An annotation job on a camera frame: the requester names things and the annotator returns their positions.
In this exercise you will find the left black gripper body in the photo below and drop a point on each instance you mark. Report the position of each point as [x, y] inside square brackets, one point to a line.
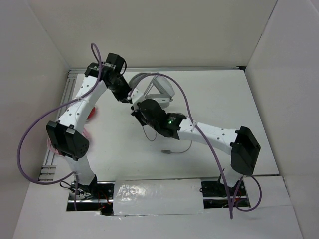
[120, 85]

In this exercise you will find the white glossy cover panel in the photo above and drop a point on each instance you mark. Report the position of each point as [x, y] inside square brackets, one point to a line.
[157, 197]

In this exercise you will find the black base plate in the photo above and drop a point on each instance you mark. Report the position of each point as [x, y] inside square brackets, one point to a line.
[213, 188]
[103, 191]

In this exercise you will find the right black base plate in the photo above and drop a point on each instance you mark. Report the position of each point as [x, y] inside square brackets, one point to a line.
[213, 188]

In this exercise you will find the white grey headphones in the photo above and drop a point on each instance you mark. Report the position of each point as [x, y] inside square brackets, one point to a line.
[159, 89]

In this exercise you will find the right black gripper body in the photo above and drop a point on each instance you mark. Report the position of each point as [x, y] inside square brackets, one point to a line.
[137, 114]

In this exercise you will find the pink headphones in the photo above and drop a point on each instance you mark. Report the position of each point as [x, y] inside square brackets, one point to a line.
[50, 147]

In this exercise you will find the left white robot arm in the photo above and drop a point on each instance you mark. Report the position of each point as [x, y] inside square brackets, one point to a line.
[66, 133]

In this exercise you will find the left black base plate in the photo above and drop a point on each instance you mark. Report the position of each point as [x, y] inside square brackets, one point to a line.
[103, 191]

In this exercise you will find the red headphones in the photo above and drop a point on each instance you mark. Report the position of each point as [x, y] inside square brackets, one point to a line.
[92, 113]

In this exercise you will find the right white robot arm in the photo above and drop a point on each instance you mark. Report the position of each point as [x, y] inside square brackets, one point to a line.
[240, 144]

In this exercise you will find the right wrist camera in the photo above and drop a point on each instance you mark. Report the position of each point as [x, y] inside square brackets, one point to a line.
[135, 96]

